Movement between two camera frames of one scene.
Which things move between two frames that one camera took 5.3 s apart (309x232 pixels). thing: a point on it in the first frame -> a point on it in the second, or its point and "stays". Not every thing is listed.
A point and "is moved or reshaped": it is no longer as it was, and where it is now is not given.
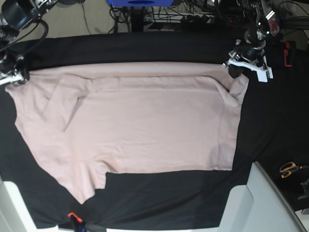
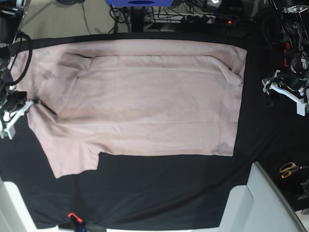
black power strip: [231, 20] stays
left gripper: [19, 74] -> [12, 106]
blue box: [141, 3] stays
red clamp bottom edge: [79, 220] stays
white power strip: [180, 17] stays
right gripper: [249, 53] -> [295, 89]
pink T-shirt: [89, 120] is moved or reshaped
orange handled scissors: [287, 168] stays
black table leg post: [136, 13] stays
